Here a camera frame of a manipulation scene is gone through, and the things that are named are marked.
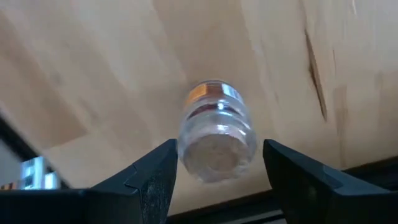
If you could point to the small cork-lid glass jar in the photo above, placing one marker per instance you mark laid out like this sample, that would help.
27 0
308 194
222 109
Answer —
217 140

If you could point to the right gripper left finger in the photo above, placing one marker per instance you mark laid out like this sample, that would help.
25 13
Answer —
124 202

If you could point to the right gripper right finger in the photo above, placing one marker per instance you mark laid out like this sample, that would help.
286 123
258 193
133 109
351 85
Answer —
326 202

